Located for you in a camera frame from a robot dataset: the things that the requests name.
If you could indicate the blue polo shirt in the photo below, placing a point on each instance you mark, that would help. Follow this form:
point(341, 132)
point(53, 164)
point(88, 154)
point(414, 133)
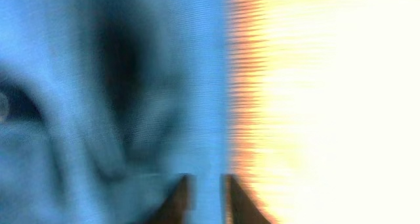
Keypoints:
point(106, 103)

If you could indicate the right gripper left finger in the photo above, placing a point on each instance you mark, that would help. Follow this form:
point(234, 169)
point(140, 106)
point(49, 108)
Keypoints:
point(176, 204)

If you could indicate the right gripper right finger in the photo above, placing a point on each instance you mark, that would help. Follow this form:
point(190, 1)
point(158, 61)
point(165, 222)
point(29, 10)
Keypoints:
point(239, 204)

